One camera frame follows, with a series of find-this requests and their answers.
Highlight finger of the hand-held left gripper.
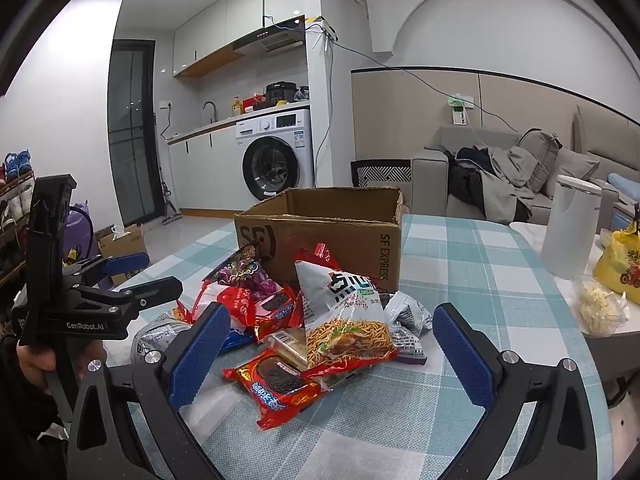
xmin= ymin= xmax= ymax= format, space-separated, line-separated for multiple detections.
xmin=62 ymin=252 xmax=151 ymax=291
xmin=75 ymin=275 xmax=183 ymax=331

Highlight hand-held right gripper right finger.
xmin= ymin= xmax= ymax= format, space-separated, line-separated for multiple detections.
xmin=432 ymin=302 xmax=599 ymax=480

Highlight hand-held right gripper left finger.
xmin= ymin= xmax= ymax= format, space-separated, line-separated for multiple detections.
xmin=66 ymin=301 xmax=233 ymax=480

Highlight grey white snack packet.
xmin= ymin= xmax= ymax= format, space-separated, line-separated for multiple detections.
xmin=131 ymin=312 xmax=193 ymax=371

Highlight white snack packet purple edge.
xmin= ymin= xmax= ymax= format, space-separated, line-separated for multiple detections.
xmin=382 ymin=291 xmax=433 ymax=366

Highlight red cookie packet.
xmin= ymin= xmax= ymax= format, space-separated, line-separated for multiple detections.
xmin=220 ymin=282 xmax=303 ymax=343
xmin=222 ymin=347 xmax=328 ymax=431

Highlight white red noodle packet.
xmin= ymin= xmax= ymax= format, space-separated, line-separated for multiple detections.
xmin=294 ymin=244 xmax=401 ymax=378

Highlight brown cardboard box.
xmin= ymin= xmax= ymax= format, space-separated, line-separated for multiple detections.
xmin=234 ymin=187 xmax=405 ymax=296

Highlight person's left forearm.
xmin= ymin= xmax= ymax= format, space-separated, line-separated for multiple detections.
xmin=0 ymin=332 xmax=68 ymax=480

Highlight clear container of snacks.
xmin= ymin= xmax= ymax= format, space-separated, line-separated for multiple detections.
xmin=570 ymin=275 xmax=628 ymax=338

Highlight person's left hand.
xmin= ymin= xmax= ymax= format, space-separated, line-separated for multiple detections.
xmin=17 ymin=342 xmax=108 ymax=396

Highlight small cardboard box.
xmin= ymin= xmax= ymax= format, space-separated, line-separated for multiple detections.
xmin=95 ymin=224 xmax=148 ymax=286

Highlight shoe rack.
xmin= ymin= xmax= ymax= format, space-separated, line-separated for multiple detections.
xmin=0 ymin=150 xmax=38 ymax=301

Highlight purple bag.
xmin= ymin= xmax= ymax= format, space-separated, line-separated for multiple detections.
xmin=65 ymin=202 xmax=98 ymax=266

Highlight upright vacuum cleaner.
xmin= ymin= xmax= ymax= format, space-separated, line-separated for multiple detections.
xmin=159 ymin=180 xmax=183 ymax=225

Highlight pair of blue shoes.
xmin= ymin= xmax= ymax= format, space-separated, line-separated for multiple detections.
xmin=4 ymin=150 xmax=32 ymax=182

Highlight white lower kitchen cabinets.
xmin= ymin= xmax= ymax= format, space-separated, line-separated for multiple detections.
xmin=167 ymin=115 xmax=246 ymax=211

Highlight white kitchen cabinets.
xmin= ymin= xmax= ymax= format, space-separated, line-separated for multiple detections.
xmin=172 ymin=0 xmax=306 ymax=78
xmin=167 ymin=115 xmax=246 ymax=211

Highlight black framed glass door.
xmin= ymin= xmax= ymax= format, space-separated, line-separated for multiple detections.
xmin=107 ymin=39 xmax=158 ymax=228

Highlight white cylindrical kettle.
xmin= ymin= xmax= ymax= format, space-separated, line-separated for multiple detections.
xmin=541 ymin=175 xmax=603 ymax=281

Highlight grey sofa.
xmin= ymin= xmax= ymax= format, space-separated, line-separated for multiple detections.
xmin=411 ymin=105 xmax=640 ymax=226

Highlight white washing machine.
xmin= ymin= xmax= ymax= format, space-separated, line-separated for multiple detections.
xmin=235 ymin=109 xmax=316 ymax=203

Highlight yellow plastic bag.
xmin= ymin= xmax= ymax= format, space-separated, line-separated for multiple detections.
xmin=594 ymin=227 xmax=640 ymax=292

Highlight pile of clothes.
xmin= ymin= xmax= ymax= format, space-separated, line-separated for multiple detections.
xmin=447 ymin=142 xmax=538 ymax=223

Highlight black white patterned basket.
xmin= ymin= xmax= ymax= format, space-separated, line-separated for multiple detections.
xmin=351 ymin=159 xmax=413 ymax=190

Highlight light grey pillow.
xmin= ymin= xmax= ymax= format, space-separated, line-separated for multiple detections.
xmin=542 ymin=147 xmax=601 ymax=198

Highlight dark grey pillow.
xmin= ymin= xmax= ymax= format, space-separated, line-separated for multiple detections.
xmin=517 ymin=129 xmax=561 ymax=193

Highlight black rice cooker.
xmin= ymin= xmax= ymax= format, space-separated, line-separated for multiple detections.
xmin=265 ymin=81 xmax=300 ymax=106

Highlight light blue pillow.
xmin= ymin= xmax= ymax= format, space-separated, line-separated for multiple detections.
xmin=607 ymin=172 xmax=640 ymax=196

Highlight black range hood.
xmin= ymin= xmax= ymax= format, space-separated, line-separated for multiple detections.
xmin=232 ymin=14 xmax=306 ymax=58

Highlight white upper kitchen cabinets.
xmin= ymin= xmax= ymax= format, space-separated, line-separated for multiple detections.
xmin=172 ymin=0 xmax=306 ymax=78

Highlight white router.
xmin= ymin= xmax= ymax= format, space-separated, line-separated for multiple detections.
xmin=305 ymin=16 xmax=341 ymax=41

